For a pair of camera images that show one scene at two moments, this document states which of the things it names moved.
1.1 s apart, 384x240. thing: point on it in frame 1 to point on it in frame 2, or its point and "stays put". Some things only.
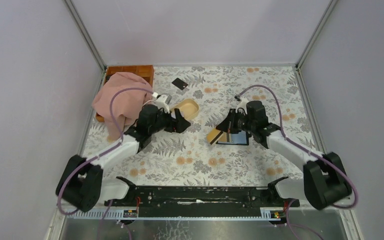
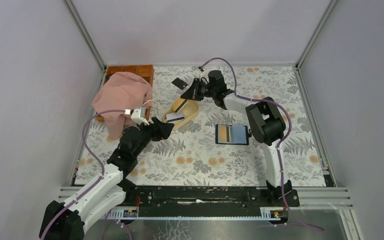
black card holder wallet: [242, 138] stays put
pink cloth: [128, 106] stays put
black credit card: [179, 83] stays put
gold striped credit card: [214, 135] to [178, 103]
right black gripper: [228, 125] to [191, 93]
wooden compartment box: [145, 72] stays put
